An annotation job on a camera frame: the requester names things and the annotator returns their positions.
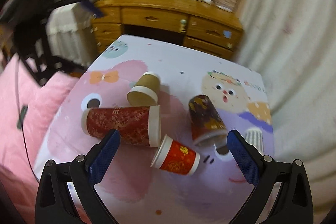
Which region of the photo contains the cartoon printed tablecloth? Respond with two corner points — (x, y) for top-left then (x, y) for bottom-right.
(34, 35), (274, 223)

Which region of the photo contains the dark brown clear-lid cup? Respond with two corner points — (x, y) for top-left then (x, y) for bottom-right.
(189, 94), (228, 147)

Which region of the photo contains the dark green phone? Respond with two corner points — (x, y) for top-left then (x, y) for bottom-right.
(17, 105), (29, 130)

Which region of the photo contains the pink plush blanket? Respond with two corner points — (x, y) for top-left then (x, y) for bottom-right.
(1, 56), (78, 223)

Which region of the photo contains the small red paper cup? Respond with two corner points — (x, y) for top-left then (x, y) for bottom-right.
(151, 135), (200, 176)

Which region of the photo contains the white lace cloth cover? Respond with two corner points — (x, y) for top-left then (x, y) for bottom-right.
(46, 3), (98, 67)

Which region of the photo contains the tall red patterned cup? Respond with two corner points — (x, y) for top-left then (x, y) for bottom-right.
(81, 105), (161, 147)

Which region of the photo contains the white patterned curtain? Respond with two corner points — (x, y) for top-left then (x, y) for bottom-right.
(235, 0), (335, 223)

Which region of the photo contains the brown sleeved paper cup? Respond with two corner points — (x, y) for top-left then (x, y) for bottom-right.
(127, 72), (161, 106)

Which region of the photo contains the black cable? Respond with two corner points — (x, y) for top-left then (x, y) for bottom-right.
(15, 57), (40, 183)

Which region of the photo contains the grey checked paper cup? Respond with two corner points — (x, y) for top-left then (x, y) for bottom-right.
(244, 127), (264, 155)

